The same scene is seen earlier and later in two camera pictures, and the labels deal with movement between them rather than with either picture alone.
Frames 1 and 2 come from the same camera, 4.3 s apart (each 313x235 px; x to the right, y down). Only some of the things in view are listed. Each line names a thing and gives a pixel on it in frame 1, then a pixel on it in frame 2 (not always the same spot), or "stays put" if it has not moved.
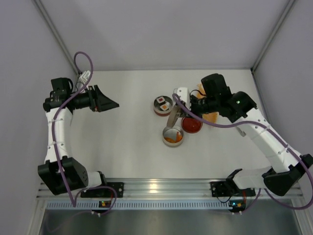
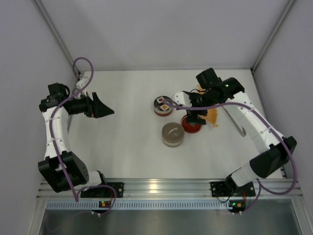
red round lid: x=191 y=125 stays put
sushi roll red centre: x=161 y=101 stays put
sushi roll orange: x=164 y=107 stays put
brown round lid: x=173 y=116 → x=173 y=131
